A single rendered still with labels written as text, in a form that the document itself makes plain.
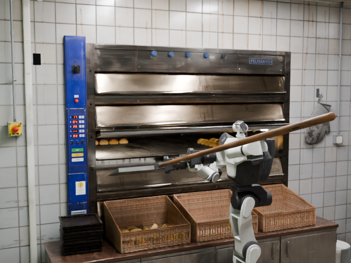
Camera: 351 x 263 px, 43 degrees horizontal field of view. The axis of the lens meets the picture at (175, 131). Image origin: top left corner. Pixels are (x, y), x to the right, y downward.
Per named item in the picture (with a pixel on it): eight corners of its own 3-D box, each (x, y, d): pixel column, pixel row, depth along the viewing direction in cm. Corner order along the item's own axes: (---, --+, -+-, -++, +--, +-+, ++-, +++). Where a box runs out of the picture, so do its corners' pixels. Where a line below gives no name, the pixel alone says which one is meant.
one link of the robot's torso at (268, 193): (262, 203, 322) (262, 179, 320) (273, 207, 310) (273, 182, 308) (229, 207, 311) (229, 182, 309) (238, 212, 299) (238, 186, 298)
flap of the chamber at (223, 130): (100, 135, 337) (94, 138, 355) (292, 128, 407) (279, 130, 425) (100, 132, 337) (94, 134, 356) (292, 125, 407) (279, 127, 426)
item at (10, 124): (7, 135, 325) (7, 121, 324) (22, 134, 329) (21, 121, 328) (8, 136, 318) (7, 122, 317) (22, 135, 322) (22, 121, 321)
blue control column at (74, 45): (42, 236, 528) (37, 54, 509) (56, 235, 535) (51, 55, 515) (70, 310, 352) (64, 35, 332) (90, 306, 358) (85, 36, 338)
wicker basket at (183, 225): (102, 234, 357) (102, 201, 355) (166, 225, 380) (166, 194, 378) (120, 254, 313) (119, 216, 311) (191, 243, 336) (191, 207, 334)
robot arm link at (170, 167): (167, 174, 312) (184, 172, 309) (164, 174, 302) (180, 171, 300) (165, 156, 313) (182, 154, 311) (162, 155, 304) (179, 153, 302)
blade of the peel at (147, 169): (191, 166, 325) (191, 162, 326) (118, 172, 304) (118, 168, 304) (173, 170, 358) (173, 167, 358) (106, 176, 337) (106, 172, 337)
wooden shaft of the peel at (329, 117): (337, 120, 151) (336, 111, 151) (330, 120, 150) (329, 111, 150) (162, 167, 307) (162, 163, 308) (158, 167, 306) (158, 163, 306)
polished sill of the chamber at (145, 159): (94, 164, 358) (94, 159, 358) (278, 152, 429) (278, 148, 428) (95, 165, 353) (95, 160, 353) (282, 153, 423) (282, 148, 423)
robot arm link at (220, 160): (211, 166, 267) (229, 164, 270) (209, 148, 268) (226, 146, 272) (205, 167, 278) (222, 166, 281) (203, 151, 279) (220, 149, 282)
